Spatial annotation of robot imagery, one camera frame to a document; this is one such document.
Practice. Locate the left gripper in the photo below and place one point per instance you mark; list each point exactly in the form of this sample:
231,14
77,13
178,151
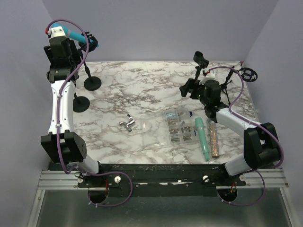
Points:
74,54

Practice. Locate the black tripod shock mount stand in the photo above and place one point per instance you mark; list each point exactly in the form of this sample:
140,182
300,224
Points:
245,75

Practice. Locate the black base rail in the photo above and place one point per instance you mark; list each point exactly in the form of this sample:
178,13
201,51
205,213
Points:
159,180

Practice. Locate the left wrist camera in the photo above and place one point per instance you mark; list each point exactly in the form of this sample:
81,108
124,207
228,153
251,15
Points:
53,32

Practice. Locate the mint green microphone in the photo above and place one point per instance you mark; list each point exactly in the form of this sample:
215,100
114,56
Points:
202,137

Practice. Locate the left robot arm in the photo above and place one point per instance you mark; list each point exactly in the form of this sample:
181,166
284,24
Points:
62,144

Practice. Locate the clear screw organizer box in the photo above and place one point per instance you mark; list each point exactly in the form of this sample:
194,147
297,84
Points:
172,127

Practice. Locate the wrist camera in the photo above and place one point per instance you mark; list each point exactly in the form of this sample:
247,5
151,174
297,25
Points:
53,32
207,75

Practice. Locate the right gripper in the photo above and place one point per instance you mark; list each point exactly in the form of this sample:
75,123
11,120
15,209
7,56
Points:
191,83

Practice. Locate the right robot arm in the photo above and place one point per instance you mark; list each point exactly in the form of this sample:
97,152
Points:
260,147

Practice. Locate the blue microphone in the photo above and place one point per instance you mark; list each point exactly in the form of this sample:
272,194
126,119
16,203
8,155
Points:
71,34

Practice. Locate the chrome faucet tap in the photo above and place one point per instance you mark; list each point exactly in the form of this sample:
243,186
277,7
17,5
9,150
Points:
128,125

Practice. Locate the black round base stand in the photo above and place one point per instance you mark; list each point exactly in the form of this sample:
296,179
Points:
201,61

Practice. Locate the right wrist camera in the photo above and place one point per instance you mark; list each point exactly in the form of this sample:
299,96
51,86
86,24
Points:
207,75

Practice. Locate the silver glitter microphone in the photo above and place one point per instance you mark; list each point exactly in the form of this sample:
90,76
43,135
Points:
213,140

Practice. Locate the black clip stand left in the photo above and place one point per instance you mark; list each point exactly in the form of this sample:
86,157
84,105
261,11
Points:
80,104

